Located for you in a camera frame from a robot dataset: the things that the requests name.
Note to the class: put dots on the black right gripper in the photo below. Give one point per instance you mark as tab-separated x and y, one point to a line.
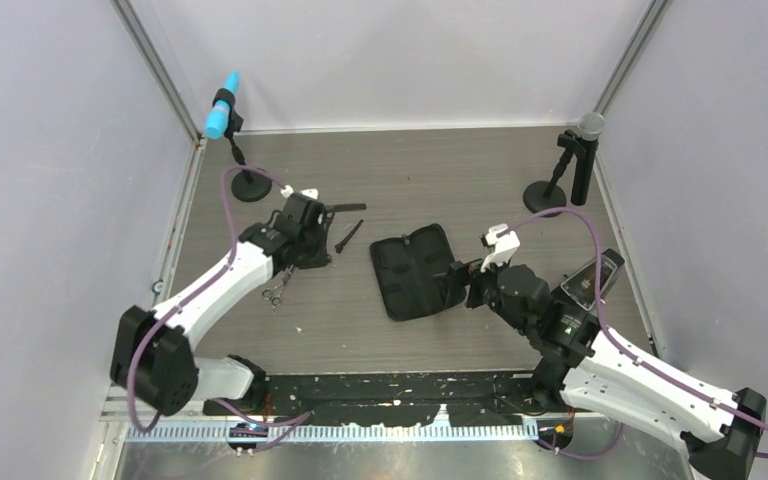
462	274

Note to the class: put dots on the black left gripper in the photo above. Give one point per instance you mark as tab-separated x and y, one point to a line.
321	258

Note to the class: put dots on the black curved hair clip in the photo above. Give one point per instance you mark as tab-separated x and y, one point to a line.
341	245

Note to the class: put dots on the black zip tool case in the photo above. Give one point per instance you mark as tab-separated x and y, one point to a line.
410	271

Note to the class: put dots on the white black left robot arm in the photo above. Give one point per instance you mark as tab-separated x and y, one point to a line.
154	354

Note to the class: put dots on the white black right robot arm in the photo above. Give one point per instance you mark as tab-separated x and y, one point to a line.
586	368

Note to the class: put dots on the silver hair scissors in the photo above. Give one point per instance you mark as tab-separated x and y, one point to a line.
274	294

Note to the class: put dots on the black hair comb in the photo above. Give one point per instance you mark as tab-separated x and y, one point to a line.
346	207

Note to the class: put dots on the black right microphone stand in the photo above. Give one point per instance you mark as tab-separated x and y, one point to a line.
543	195

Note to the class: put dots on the blue microphone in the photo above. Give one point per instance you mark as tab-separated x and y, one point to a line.
223	120

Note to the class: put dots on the black silver microphone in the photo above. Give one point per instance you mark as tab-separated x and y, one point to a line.
589	130

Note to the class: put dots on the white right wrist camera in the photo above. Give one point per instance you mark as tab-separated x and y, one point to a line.
501	243

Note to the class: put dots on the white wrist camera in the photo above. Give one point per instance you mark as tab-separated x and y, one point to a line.
501	243
288	192

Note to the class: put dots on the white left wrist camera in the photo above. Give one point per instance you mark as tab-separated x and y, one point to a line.
288	192

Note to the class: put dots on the black mounting base plate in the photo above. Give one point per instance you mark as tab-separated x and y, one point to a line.
479	398

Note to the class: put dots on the aluminium frame rail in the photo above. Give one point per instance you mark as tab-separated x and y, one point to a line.
209	422

